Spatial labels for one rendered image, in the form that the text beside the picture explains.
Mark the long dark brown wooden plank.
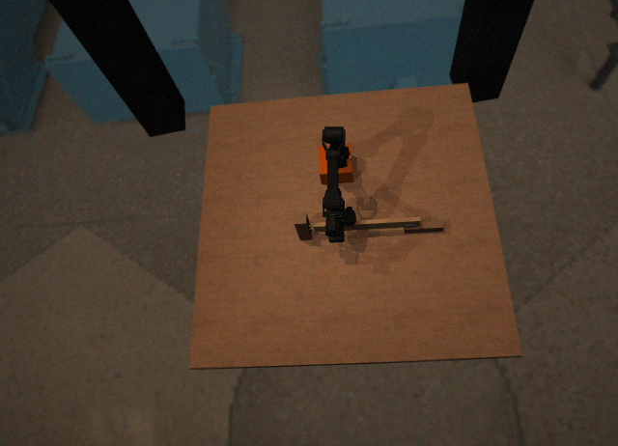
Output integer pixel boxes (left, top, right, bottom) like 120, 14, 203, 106
313, 217, 421, 232

